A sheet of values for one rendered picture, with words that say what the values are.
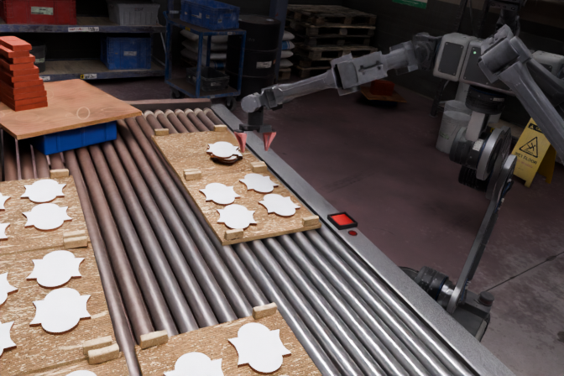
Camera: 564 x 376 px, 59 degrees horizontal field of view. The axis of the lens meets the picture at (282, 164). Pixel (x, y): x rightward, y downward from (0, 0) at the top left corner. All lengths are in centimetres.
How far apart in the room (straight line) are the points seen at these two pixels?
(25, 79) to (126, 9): 381
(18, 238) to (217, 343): 66
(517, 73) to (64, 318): 121
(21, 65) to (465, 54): 162
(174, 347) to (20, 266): 48
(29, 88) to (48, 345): 117
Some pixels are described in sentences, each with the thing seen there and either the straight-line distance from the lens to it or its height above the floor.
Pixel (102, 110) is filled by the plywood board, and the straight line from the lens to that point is 214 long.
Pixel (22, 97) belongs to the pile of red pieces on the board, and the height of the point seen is 109.
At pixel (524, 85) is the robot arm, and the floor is 152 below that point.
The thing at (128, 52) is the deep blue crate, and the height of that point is 34.
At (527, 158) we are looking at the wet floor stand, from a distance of 498.
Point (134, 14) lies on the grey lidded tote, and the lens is 591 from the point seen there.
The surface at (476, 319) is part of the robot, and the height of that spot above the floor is 24.
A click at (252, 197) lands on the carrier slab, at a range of 173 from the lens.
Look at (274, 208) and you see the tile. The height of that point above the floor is 95.
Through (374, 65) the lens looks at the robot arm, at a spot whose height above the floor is 147.
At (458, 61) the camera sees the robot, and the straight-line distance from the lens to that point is 191.
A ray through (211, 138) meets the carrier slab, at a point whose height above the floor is 94.
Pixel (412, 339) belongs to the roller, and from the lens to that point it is 133.
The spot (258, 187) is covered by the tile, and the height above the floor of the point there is 95.
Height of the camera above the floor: 178
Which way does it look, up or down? 25 degrees down
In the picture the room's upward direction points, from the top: 8 degrees clockwise
